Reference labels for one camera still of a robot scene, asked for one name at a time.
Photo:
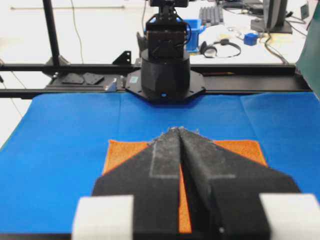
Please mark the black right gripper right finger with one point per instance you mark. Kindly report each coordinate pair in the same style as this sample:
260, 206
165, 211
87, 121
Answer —
246, 200

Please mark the black monitor stand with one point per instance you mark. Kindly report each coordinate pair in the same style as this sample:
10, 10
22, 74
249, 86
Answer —
274, 18

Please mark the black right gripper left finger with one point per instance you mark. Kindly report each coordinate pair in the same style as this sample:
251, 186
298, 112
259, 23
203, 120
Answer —
139, 199

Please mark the black keyboard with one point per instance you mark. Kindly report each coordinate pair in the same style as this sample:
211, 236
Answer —
211, 16

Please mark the blue plastic box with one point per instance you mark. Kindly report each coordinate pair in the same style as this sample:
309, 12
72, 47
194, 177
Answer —
194, 29

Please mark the green backdrop sheet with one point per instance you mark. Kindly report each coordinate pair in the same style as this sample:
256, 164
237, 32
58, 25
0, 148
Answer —
309, 61

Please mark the small blue cube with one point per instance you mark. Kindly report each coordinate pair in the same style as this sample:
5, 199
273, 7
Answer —
250, 39

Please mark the black headphones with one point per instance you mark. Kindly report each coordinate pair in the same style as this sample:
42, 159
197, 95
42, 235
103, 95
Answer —
221, 49

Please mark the blue table cloth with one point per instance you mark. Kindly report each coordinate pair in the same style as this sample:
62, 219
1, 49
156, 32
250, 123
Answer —
58, 150

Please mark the black aluminium frame rail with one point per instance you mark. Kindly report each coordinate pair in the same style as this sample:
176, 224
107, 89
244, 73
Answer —
100, 78

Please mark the orange towel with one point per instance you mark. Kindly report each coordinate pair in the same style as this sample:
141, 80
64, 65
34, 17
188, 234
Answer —
120, 152

